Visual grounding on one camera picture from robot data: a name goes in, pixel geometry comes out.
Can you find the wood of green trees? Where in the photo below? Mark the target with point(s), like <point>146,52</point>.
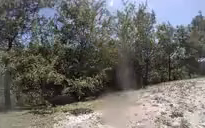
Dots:
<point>73,50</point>

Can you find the pale gravel dirt path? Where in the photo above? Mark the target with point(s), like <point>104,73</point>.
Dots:
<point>176,106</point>

